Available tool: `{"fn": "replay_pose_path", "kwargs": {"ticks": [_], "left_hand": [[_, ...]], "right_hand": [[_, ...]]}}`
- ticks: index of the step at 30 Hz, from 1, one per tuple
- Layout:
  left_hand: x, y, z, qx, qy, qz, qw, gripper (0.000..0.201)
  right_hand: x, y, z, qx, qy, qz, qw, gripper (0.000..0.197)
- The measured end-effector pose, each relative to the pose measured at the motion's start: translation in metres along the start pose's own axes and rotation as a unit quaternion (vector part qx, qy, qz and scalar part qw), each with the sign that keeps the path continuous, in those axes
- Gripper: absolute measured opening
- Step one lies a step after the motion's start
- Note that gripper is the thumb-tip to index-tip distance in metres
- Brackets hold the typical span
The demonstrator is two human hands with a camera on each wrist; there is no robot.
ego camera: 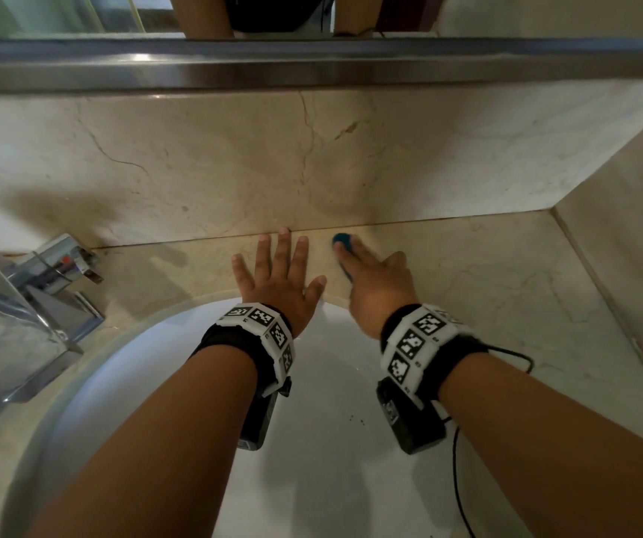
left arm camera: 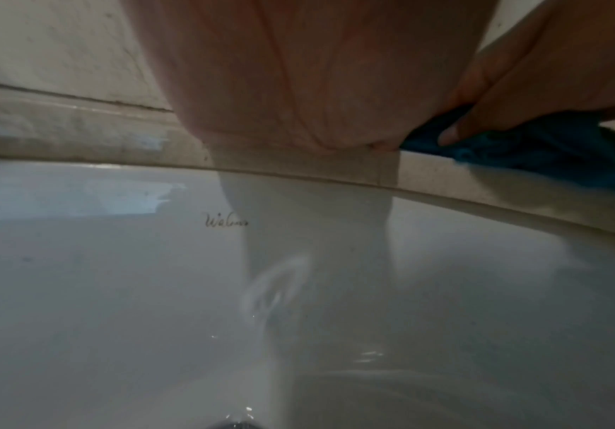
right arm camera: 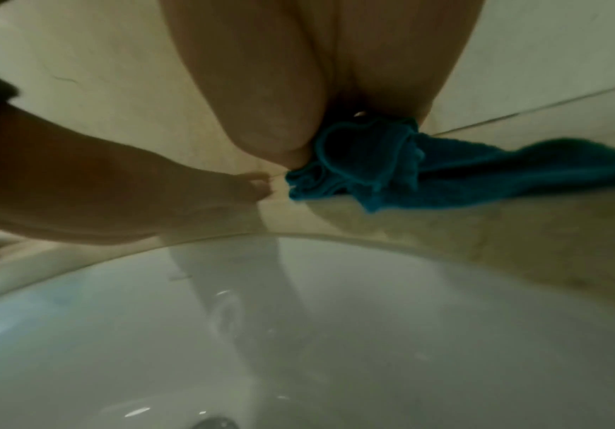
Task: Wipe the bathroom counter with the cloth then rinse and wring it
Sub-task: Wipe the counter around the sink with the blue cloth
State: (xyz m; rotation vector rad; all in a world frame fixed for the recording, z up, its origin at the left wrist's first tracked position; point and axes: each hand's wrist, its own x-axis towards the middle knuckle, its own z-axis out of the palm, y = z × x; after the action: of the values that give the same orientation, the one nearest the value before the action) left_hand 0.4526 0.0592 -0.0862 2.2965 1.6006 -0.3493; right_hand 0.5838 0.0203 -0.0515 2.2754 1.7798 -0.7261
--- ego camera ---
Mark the person's left hand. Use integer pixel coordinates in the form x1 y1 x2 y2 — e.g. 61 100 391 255
231 228 328 338

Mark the person's right hand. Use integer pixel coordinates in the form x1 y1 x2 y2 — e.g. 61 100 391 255
332 235 421 341

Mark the teal cleaning cloth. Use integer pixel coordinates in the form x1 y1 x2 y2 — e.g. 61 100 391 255
331 232 356 284

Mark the person's left forearm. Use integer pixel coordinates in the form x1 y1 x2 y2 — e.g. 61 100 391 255
27 345 259 538

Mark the beige marble sink countertop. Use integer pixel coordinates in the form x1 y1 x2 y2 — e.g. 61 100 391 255
0 209 643 538

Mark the white ceramic sink basin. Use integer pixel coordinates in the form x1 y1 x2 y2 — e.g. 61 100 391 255
0 294 468 538

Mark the left marker wristband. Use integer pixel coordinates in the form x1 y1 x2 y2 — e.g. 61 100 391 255
191 302 297 398

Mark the marker wristband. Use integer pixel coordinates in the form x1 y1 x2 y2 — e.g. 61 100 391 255
191 302 297 398
380 303 490 404

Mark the right marker wristband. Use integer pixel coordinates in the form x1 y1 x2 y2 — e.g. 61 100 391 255
380 303 490 404

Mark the steel framed mirror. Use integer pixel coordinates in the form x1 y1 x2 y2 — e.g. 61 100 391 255
0 0 643 96

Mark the chrome faucet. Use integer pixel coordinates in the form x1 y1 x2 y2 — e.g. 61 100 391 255
0 233 105 404

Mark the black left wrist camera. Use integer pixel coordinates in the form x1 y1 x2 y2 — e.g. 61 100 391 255
237 377 293 452

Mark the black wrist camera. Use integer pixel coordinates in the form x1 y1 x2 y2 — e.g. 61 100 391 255
237 377 293 452
376 377 448 456

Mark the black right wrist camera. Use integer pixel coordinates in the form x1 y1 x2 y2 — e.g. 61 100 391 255
376 377 448 456

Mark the black cable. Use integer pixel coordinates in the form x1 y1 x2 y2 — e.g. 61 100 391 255
450 344 535 538

